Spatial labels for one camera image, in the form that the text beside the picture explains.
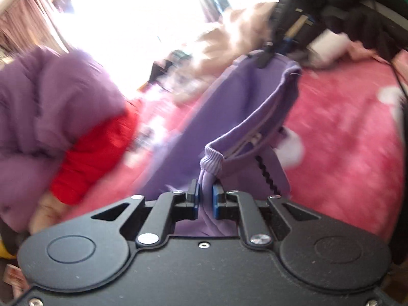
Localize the white box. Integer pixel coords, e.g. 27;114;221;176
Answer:
310;31;350;68

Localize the pink floral blanket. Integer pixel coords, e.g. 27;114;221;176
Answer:
60;43;408;249

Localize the yellow pillow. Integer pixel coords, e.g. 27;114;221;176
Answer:
0;238;17;259

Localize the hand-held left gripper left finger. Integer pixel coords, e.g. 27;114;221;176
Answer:
91;180;201;247

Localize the purple puffy pillow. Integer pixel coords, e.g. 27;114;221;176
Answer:
0;46;126;232

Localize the black cable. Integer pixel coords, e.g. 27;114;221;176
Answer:
374;54;408;106

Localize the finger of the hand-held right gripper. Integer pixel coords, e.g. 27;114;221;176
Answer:
257;40;278;69

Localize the lavender knit sweater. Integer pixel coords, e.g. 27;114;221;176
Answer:
140;53;303;238

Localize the beige pillow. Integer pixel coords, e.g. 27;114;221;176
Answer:
28;194;75;234

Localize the person's black jacket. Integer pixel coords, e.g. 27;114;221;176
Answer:
319;0;408;67

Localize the beige fleece sweater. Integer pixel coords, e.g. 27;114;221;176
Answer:
191;3;279;82

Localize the pinkish window curtain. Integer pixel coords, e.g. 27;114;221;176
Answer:
0;0;69;59

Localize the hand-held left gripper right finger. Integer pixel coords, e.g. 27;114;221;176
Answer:
212;181;319;247

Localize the red quilt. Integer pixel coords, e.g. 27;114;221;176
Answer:
49;100;144;205

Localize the black garment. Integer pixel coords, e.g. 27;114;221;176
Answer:
149;50;193;88

